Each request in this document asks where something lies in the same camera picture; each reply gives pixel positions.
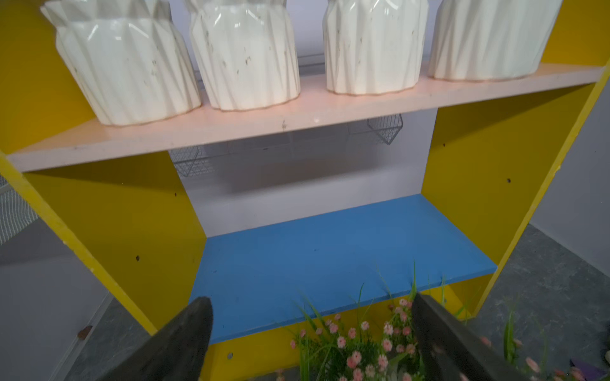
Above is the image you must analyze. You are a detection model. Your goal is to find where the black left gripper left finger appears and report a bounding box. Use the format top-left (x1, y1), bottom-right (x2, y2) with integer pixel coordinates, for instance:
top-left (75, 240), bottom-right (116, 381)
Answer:
top-left (101, 297), bottom-right (214, 380)

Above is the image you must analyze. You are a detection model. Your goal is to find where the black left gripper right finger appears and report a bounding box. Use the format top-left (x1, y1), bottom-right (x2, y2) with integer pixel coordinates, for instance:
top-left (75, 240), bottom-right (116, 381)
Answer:
top-left (412, 294), bottom-right (526, 381)

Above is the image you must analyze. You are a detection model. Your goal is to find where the orange flower pot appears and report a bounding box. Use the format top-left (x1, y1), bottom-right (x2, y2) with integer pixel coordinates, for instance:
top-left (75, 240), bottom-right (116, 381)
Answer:
top-left (322, 0), bottom-right (429, 95)
top-left (185, 1), bottom-right (301, 111)
top-left (41, 1), bottom-right (202, 126)
top-left (428, 0), bottom-right (562, 82)

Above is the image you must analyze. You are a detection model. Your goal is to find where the yellow pink blue shelf rack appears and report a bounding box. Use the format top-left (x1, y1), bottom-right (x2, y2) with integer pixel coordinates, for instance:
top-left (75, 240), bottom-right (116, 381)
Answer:
top-left (1, 1), bottom-right (609, 380)

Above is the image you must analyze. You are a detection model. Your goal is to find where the pink flower pot right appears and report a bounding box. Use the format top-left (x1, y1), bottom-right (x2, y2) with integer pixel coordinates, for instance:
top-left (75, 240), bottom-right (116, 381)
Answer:
top-left (473, 304), bottom-right (588, 380)

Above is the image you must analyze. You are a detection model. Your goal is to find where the pink flower pot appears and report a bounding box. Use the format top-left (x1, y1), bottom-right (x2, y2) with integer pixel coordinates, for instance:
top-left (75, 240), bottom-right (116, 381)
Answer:
top-left (473, 304), bottom-right (588, 380)
top-left (273, 266), bottom-right (430, 381)

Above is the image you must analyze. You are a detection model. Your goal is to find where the pink flower pot middle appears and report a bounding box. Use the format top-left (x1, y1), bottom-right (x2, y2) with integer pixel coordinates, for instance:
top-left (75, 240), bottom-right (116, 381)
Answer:
top-left (273, 266), bottom-right (430, 381)

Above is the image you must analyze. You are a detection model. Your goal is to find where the small brown debris piece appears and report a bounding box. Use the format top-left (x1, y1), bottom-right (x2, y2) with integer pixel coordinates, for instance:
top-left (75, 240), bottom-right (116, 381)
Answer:
top-left (77, 325), bottom-right (93, 341)

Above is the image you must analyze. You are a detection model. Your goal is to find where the white mesh wall basket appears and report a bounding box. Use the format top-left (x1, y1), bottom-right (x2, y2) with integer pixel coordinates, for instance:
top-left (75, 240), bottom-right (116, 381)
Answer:
top-left (0, 176), bottom-right (39, 244)

